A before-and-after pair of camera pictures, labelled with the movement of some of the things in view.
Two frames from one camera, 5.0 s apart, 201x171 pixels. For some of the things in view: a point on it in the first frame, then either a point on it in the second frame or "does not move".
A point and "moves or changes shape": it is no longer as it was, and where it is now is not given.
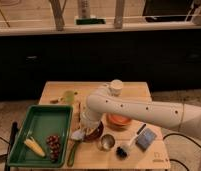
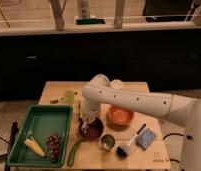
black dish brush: [121, 151] does not move
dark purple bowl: [97, 134] does not move
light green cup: [69, 96] does not move
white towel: [77, 135] moves or changes shape
